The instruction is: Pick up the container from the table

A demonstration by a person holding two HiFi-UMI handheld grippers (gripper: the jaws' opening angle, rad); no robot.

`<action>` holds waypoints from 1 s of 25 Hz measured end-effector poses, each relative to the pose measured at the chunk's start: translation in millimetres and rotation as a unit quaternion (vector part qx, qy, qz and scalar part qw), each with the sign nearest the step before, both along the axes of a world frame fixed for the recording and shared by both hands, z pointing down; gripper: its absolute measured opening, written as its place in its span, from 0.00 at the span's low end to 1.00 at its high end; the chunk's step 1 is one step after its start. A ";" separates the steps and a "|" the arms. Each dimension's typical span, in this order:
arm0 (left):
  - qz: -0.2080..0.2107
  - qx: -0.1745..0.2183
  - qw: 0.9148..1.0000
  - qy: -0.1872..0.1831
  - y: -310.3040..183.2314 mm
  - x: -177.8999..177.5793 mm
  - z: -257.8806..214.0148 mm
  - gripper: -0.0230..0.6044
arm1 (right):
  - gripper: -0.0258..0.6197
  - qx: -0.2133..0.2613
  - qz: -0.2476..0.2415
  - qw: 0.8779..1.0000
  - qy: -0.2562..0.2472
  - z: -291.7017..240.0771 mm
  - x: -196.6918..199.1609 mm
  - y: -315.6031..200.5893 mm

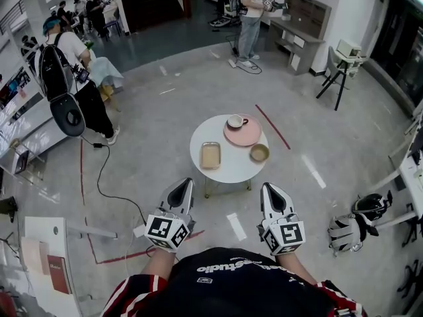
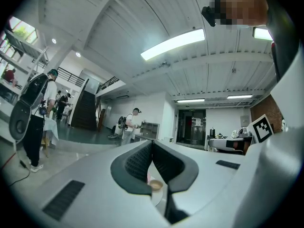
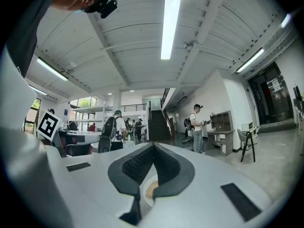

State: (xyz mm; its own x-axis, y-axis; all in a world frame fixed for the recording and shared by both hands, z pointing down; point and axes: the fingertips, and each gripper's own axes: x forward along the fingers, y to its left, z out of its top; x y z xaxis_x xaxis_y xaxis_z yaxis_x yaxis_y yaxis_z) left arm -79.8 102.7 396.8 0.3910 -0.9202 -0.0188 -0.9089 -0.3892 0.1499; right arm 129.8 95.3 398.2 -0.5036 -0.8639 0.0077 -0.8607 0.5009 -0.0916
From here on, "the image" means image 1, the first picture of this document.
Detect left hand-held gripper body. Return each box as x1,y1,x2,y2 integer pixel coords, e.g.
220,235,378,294
144,208,196,254

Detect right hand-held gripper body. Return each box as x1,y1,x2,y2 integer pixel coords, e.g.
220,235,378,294
256,212,305,256

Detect beige rectangular tray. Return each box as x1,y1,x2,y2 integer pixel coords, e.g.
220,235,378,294
200,141,221,170

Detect person's right forearm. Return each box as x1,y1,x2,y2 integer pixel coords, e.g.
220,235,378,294
274,251,318,285

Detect person's left forearm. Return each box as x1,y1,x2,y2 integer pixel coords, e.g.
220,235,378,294
141,246,181,282

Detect white round table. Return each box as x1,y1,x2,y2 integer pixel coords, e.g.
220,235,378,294
189,114,269,199

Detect tan round bowl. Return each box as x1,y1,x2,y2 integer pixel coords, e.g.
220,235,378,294
249,143,270,163

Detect white and grey backpack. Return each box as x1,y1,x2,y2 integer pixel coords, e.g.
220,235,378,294
328,213,379,256

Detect pink round tray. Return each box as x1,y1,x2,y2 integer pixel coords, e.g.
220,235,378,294
223,114,262,147

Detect red floor tape strip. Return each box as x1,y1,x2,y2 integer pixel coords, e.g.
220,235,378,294
254,104,291,151

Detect person's black red-striped shirt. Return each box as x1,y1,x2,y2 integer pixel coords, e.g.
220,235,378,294
100,246,367,317

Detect white and brown cup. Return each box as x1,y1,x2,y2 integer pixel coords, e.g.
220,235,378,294
226,114,249,129

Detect black helmet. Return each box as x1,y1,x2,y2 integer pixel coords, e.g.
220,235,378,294
351,190,393,226

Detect red book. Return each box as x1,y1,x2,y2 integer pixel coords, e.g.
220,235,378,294
47,254,73,295

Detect white desk with round hole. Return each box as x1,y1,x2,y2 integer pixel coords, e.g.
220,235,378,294
19,216,118,317

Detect pale pink folder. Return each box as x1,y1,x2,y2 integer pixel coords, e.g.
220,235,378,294
20,236,50,275

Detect table with light blue cloth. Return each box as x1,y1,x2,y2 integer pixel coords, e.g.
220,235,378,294
86,50,125,112

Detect grey chair with black legs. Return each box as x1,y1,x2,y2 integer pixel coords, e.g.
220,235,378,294
315,46,367,112

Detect long white counter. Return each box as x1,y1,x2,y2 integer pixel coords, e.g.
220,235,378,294
0,54,72,178

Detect black bag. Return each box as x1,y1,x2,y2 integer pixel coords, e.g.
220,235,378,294
0,195,19,224

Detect beige small appliance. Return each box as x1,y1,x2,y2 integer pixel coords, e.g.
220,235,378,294
336,39,363,59

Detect black and white sneakers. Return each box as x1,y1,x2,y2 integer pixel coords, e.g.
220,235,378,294
209,15,234,28

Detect dark chair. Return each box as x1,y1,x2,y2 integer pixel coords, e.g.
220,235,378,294
103,7,122,39

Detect dark glass entrance door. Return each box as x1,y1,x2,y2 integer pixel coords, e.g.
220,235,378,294
369,0,423,108

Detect black power cable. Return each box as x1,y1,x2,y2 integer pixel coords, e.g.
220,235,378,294
80,135,148,226

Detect white metal frame desk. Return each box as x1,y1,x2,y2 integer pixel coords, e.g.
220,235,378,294
363,110,423,237

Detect small metal frame chair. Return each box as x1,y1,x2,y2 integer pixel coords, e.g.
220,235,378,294
8,137,47,182

